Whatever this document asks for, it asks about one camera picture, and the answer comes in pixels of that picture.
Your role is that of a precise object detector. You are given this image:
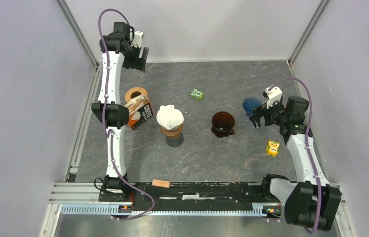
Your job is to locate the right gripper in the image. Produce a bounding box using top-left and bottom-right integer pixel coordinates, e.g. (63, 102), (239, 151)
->
(248, 97), (288, 129)

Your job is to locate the blue glass dripper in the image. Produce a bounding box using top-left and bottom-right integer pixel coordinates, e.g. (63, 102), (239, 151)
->
(242, 97), (263, 117)

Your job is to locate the brown glass dripper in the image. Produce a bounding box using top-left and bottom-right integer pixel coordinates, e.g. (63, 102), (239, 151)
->
(211, 111), (235, 138)

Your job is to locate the coffee filter box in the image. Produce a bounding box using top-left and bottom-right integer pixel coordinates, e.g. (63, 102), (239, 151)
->
(125, 94), (154, 130)

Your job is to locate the white paper coffee filter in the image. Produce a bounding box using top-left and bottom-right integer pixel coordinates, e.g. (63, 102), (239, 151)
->
(156, 105), (184, 130)

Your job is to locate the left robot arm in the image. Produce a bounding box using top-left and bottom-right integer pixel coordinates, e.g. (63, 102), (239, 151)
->
(91, 22), (149, 201)

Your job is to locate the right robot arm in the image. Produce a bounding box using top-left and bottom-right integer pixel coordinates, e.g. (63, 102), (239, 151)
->
(249, 96), (341, 234)

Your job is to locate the yellow owl block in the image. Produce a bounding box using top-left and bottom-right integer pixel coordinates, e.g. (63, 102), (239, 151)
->
(266, 140), (280, 157)

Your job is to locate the green monster block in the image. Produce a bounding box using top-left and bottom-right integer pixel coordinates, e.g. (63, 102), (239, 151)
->
(190, 88), (205, 100)

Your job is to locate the wooden rectangular block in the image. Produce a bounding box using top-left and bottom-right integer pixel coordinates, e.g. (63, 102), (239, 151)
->
(152, 179), (170, 188)

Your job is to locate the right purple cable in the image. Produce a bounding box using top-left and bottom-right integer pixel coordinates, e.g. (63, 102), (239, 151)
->
(267, 77), (323, 235)

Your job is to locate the purple cable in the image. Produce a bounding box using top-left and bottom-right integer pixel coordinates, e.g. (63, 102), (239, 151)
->
(93, 8), (156, 222)
(267, 77), (323, 235)

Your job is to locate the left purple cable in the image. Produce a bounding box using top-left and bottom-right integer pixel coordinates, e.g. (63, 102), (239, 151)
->
(93, 8), (156, 222)

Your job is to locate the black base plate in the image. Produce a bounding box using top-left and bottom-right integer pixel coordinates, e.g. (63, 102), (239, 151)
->
(99, 182), (279, 213)

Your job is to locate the aluminium frame rail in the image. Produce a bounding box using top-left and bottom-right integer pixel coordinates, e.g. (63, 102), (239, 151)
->
(39, 183), (132, 237)

